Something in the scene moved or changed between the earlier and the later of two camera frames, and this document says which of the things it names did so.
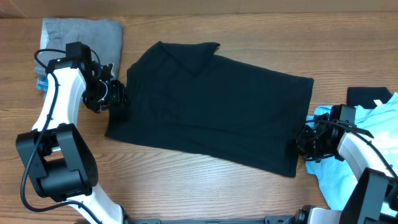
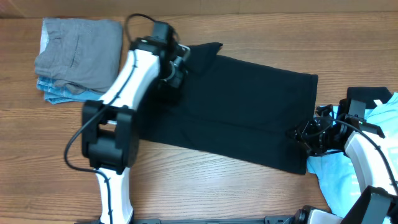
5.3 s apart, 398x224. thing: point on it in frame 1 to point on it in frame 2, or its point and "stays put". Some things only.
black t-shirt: x=181 y=96 stays put
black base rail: x=282 y=219 stays put
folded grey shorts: x=104 y=37 stays put
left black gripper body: x=109 y=95 to x=176 y=77
